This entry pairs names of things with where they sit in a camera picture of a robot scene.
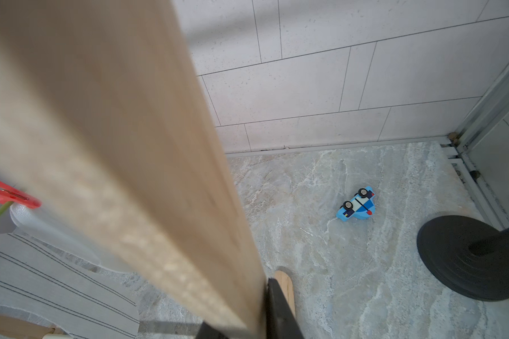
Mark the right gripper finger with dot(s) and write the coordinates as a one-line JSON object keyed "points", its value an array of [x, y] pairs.
{"points": [[281, 323]]}

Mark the green clip hanger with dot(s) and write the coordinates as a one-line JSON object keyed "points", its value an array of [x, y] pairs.
{"points": [[10, 195]]}

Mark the black microphone stand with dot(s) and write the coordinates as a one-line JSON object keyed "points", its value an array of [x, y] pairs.
{"points": [[467, 255]]}

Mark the white striped insole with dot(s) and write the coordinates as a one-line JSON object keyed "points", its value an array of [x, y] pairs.
{"points": [[85, 305]]}

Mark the wooden clothes rack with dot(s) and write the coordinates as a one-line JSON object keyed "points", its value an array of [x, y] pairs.
{"points": [[102, 117]]}

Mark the blue toy car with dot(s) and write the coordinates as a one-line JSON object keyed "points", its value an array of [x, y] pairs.
{"points": [[361, 206]]}

